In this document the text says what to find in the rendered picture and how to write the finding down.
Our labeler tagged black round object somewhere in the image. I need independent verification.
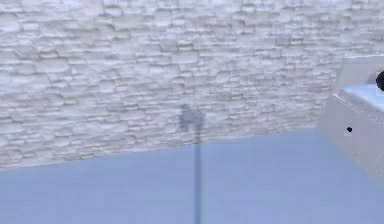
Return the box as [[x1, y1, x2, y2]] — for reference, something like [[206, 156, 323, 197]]
[[375, 71, 384, 92]]

